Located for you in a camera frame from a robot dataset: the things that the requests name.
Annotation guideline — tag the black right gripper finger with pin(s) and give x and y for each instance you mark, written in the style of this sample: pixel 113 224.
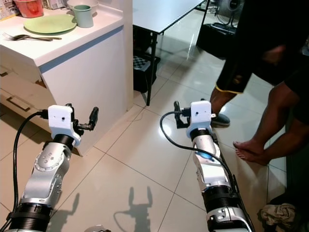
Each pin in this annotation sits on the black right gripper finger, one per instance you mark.
pixel 177 108

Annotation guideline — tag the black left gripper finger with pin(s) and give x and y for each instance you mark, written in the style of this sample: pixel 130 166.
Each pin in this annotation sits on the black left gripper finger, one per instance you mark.
pixel 93 115
pixel 68 105

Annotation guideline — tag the light green round plate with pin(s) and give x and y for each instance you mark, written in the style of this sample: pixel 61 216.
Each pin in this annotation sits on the light green round plate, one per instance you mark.
pixel 50 24

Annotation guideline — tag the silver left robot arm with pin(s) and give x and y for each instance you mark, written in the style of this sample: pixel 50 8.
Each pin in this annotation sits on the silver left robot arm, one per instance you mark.
pixel 46 169

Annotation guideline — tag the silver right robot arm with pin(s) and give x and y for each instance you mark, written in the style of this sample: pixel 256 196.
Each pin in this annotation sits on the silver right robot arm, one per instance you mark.
pixel 210 169

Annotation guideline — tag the white counter cabinet with drawers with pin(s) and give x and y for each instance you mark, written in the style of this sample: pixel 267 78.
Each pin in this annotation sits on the white counter cabinet with drawers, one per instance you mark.
pixel 91 77

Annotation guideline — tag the grey slipper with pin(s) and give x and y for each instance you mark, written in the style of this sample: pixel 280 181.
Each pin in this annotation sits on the grey slipper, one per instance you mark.
pixel 222 120

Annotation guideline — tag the black box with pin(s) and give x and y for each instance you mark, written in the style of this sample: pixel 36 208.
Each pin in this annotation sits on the black box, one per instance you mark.
pixel 215 42

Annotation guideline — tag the pale green mug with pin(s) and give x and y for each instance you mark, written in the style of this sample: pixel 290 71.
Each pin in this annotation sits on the pale green mug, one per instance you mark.
pixel 83 18

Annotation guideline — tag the metal fork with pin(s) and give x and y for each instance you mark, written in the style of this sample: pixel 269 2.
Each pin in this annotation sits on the metal fork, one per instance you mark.
pixel 8 36

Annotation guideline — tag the white table with black legs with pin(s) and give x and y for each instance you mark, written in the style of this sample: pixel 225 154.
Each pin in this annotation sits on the white table with black legs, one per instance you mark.
pixel 166 13

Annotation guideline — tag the white food package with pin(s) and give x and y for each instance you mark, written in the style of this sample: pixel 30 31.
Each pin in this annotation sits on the white food package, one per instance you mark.
pixel 54 3

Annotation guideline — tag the grey robot foot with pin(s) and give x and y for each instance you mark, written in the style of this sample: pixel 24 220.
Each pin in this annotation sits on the grey robot foot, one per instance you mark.
pixel 97 228

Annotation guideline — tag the white bowl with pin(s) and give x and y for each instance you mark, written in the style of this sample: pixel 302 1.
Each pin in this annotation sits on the white bowl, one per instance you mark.
pixel 91 3

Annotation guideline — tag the person in black shorts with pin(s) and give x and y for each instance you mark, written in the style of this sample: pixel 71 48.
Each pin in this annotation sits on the person in black shorts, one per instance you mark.
pixel 260 34

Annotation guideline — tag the black fan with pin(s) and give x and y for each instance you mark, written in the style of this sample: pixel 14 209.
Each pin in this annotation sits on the black fan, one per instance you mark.
pixel 229 8

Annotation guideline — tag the colourful food package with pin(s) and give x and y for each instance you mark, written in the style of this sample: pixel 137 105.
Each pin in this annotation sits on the colourful food package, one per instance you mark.
pixel 7 8

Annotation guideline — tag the crumpled beige cloth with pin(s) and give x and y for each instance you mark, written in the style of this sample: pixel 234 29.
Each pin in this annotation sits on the crumpled beige cloth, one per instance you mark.
pixel 277 217

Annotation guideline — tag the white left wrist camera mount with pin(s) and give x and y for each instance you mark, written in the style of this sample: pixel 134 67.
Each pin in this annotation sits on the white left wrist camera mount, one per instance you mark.
pixel 60 121

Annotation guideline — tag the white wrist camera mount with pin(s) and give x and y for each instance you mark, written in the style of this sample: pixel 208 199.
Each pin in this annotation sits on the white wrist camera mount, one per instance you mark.
pixel 200 116
pixel 60 121

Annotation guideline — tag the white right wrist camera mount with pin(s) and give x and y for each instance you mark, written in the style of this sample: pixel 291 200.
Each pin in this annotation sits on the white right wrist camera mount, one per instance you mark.
pixel 200 116

